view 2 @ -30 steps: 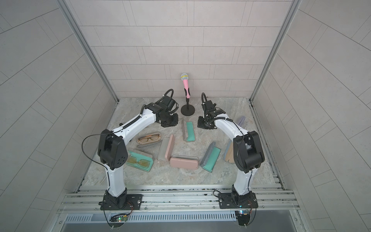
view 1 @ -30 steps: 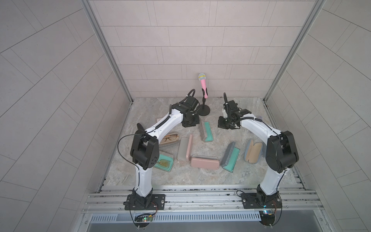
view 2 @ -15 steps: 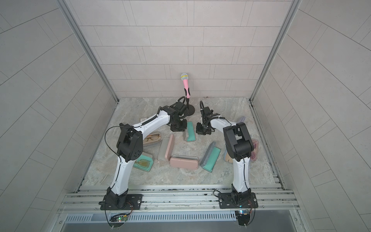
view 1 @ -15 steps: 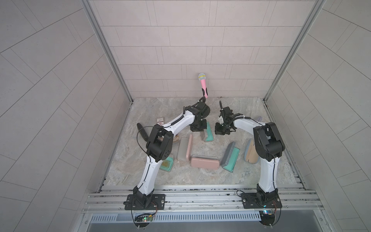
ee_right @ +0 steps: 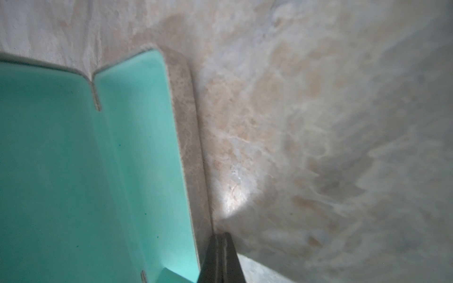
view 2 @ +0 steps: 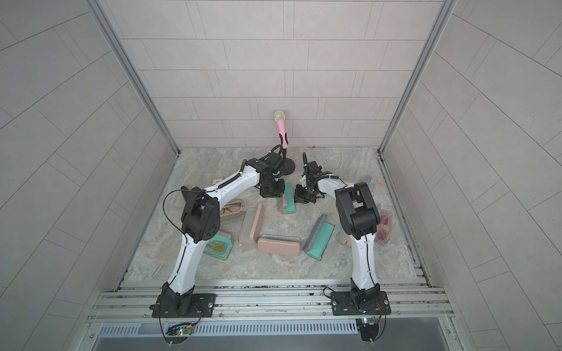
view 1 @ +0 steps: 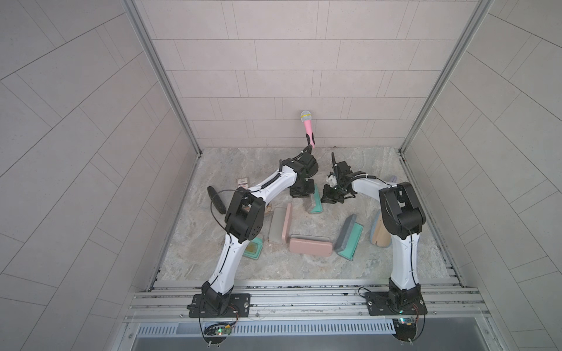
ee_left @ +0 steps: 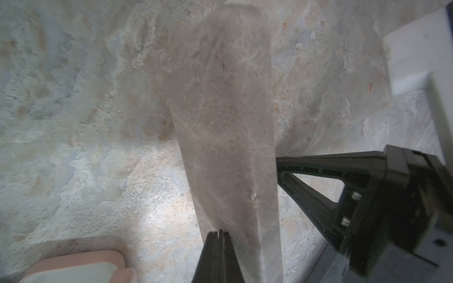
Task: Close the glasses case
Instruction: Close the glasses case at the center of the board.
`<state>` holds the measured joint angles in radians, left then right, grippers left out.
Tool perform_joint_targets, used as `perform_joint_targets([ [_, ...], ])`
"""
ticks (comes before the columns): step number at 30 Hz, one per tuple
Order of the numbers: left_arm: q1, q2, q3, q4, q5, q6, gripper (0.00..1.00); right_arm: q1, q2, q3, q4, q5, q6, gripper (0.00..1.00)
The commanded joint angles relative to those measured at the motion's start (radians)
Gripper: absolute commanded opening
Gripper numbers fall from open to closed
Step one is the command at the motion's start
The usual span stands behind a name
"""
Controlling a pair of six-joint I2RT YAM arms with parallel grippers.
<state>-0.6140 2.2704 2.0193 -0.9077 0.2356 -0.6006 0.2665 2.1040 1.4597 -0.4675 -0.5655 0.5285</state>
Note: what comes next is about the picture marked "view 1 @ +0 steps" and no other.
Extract pink grey case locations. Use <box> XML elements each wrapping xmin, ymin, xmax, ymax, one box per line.
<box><xmin>268</xmin><ymin>203</ymin><xmax>293</xmax><ymax>244</ymax></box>

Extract brown black glasses case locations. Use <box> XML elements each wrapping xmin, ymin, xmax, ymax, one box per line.
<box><xmin>206</xmin><ymin>186</ymin><xmax>226</xmax><ymax>214</ymax></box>

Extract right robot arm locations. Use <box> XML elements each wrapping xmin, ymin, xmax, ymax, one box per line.
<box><xmin>321</xmin><ymin>156</ymin><xmax>427</xmax><ymax>314</ymax></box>

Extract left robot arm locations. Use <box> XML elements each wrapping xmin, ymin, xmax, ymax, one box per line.
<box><xmin>201</xmin><ymin>145</ymin><xmax>318</xmax><ymax>314</ymax></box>

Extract blue case beige lining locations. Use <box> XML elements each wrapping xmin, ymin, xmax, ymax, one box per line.
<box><xmin>370</xmin><ymin>211</ymin><xmax>391</xmax><ymax>248</ymax></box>

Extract pink closed glasses case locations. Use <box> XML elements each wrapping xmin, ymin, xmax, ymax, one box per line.
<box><xmin>289</xmin><ymin>237</ymin><xmax>333</xmax><ymax>257</ymax></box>

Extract mint case yellow glasses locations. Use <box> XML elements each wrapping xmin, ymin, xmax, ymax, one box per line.
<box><xmin>243</xmin><ymin>237</ymin><xmax>263</xmax><ymax>260</ymax></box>

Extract pink toy microphone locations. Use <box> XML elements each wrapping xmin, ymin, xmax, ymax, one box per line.
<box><xmin>300</xmin><ymin>111</ymin><xmax>316</xmax><ymax>148</ymax></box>

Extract playing card box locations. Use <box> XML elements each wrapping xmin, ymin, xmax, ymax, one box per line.
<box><xmin>237</xmin><ymin>177</ymin><xmax>249</xmax><ymax>189</ymax></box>

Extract right circuit board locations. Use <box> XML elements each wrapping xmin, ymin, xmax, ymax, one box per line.
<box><xmin>392</xmin><ymin>318</ymin><xmax>418</xmax><ymax>343</ymax></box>

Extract circuit board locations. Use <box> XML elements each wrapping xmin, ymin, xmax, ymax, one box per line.
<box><xmin>392</xmin><ymin>318</ymin><xmax>418</xmax><ymax>343</ymax></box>
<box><xmin>203</xmin><ymin>323</ymin><xmax>233</xmax><ymax>337</ymax></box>

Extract left circuit board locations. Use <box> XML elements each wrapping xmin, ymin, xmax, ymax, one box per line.
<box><xmin>203</xmin><ymin>323</ymin><xmax>233</xmax><ymax>337</ymax></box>

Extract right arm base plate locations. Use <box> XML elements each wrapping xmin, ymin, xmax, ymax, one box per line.
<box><xmin>364</xmin><ymin>292</ymin><xmax>428</xmax><ymax>317</ymax></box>

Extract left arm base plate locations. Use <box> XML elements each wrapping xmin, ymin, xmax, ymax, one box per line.
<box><xmin>187</xmin><ymin>293</ymin><xmax>251</xmax><ymax>318</ymax></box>

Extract aluminium mounting rail frame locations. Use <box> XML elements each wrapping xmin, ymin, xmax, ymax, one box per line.
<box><xmin>124</xmin><ymin>278</ymin><xmax>498</xmax><ymax>350</ymax></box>

